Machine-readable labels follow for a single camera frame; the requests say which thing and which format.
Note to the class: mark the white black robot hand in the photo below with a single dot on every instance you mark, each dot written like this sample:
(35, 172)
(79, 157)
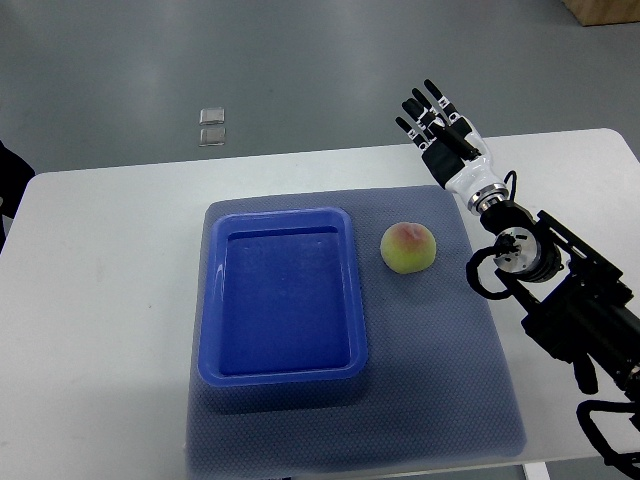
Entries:
(451, 148)

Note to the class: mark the blue grey table mat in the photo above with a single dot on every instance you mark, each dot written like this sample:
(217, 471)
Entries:
(435, 387)

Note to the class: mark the blue plastic tray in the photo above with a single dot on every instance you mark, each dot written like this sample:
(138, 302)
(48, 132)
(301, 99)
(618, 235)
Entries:
(282, 300)

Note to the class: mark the green red peach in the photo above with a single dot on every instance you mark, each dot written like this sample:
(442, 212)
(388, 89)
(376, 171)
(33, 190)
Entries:
(408, 248)

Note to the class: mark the upper metal floor plate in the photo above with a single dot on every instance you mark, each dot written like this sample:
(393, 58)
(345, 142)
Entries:
(212, 116)

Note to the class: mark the black object at left edge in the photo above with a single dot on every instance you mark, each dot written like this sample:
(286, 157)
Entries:
(15, 176)

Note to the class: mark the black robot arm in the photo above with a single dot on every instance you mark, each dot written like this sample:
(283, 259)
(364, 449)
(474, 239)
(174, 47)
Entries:
(575, 304)

